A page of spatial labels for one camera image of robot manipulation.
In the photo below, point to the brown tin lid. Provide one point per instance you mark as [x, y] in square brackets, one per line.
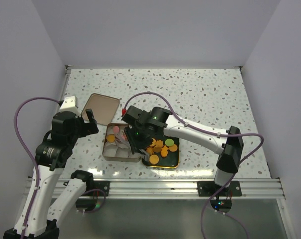
[103, 108]

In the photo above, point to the orange round dotted cookie lower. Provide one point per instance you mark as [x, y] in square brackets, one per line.
[154, 159]

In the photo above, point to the orange plain round cookie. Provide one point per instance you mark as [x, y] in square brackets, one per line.
[173, 148]

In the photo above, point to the pink round cookie top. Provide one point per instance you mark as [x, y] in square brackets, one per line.
[116, 130]

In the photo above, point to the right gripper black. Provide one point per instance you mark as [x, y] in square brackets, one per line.
[136, 144]

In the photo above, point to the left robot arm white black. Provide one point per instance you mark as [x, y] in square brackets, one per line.
[40, 219]

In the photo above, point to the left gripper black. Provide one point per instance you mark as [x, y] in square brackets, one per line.
[89, 127]

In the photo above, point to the black green tray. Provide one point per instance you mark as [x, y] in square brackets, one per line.
[171, 161]

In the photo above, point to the orange round dotted cookie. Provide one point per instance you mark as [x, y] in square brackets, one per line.
[153, 144]
[154, 159]

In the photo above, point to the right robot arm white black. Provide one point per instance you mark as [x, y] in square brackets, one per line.
[227, 144]

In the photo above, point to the brown cookie tin with liners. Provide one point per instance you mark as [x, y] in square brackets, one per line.
[109, 151]

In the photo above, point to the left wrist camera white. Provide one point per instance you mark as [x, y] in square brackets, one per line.
[69, 104]

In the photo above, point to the green round cookie lower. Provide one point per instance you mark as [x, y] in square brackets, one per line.
[169, 142]

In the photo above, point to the orange fish cookie lower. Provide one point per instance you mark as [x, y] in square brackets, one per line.
[164, 152]

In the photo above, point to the aluminium front rail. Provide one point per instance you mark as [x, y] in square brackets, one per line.
[188, 188]

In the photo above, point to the orange round dotted cookie upper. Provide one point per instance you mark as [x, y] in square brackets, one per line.
[153, 144]

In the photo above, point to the brown shell cookie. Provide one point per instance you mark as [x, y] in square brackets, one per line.
[157, 149]

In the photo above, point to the orange maple leaf cookie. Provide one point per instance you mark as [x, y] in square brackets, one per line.
[159, 144]

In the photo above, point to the metal tongs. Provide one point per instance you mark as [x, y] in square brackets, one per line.
[129, 151]

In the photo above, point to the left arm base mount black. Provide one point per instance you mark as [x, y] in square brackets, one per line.
[94, 199]

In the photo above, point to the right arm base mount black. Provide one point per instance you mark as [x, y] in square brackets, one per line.
[222, 201]

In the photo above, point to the orange flower swirl cookie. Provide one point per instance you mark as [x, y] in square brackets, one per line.
[150, 151]

